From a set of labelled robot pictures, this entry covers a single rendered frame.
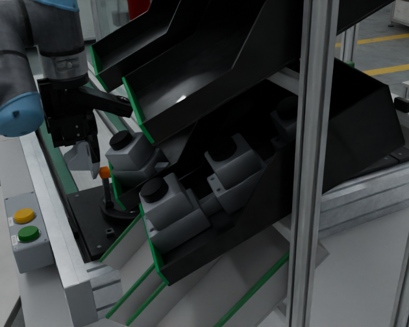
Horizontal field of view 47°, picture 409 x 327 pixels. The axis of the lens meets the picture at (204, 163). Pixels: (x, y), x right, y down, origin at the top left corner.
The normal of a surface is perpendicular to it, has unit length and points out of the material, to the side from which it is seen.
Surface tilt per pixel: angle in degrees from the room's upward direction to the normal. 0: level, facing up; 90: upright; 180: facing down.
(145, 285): 90
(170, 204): 90
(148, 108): 25
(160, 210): 90
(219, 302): 45
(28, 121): 130
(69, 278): 0
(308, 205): 90
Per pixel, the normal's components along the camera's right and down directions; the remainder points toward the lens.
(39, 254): 0.43, 0.42
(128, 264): -0.71, -0.50
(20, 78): 0.67, -0.47
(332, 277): -0.04, -0.87
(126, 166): -0.44, 0.69
